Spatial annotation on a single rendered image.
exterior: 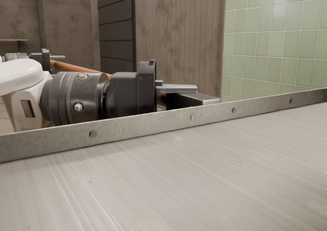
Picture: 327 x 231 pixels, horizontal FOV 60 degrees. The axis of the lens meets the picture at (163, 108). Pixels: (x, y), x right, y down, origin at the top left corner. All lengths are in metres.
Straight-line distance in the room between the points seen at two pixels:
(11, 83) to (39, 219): 0.27
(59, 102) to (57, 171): 0.18
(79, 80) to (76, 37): 9.07
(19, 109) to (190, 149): 0.27
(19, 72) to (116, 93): 0.13
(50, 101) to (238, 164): 0.27
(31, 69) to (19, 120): 0.08
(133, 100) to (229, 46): 1.73
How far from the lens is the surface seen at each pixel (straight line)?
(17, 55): 1.19
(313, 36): 1.71
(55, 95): 0.42
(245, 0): 2.03
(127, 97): 0.41
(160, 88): 0.41
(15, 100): 0.45
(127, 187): 0.21
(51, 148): 0.29
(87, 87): 0.41
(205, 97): 0.38
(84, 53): 9.55
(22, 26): 10.64
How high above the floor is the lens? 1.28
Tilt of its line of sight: 13 degrees down
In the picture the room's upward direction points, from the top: straight up
